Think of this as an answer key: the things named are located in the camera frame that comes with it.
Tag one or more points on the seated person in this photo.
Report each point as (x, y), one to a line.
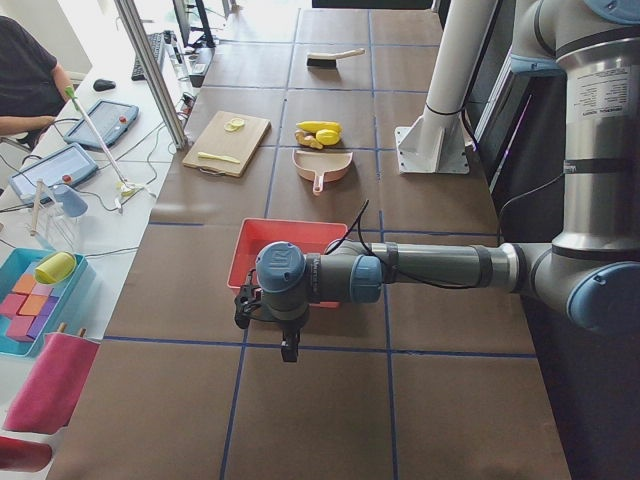
(33, 84)

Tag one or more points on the beige hand brush black bristles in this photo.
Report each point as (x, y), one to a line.
(329, 60)

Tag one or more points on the long stick with green tip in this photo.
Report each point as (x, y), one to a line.
(127, 187)

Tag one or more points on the blue tray with blocks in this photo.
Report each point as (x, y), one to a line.
(30, 310)

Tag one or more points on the teach pendant far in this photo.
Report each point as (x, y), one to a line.
(111, 119)

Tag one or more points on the aluminium frame post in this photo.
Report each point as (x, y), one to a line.
(133, 26)

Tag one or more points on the black computer mouse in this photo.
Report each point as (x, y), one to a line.
(101, 85)

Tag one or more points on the blue plastic cup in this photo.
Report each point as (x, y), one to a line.
(72, 204)

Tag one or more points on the pink plastic bin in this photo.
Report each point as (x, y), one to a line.
(255, 234)

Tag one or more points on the yellow toy corn cob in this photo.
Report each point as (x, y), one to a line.
(314, 126)

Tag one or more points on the yellow plastic cup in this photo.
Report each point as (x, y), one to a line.
(55, 268)

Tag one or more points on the teach pendant near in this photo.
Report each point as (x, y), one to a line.
(70, 165)

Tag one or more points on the wooden frame stand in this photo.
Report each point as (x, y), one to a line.
(43, 208)

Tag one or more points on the tan toy ginger root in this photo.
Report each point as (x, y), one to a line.
(307, 139)

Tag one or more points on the teach pendant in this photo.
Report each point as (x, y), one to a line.
(111, 119)
(70, 165)

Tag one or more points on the beige plastic dustpan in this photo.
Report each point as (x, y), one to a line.
(321, 167)

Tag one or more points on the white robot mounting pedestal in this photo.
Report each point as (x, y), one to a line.
(434, 143)

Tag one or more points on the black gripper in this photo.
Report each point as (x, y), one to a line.
(291, 324)

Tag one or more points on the yellow plastic toy knife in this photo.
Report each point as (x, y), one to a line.
(224, 158)

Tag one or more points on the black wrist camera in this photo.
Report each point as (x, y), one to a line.
(246, 302)

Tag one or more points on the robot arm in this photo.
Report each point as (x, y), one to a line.
(589, 272)

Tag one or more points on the pink fabric roll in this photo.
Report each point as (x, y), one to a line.
(48, 398)

